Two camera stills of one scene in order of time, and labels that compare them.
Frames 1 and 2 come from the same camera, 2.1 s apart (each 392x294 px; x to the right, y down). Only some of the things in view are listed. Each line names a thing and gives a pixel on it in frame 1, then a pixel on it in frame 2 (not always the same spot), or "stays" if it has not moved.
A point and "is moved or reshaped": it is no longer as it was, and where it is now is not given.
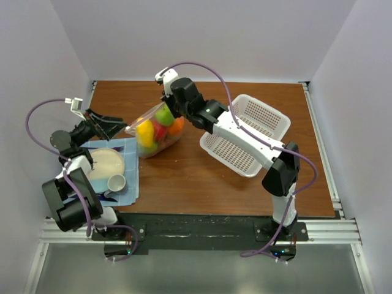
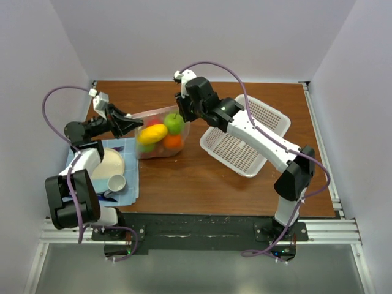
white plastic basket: (257, 116) stays
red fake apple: (160, 131) → (152, 120)
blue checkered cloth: (128, 148) stays
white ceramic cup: (115, 183) stays
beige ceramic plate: (106, 162) stays
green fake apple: (165, 117) → (174, 123)
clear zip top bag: (155, 130) is moved or reshaped
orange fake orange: (176, 128) → (173, 141)
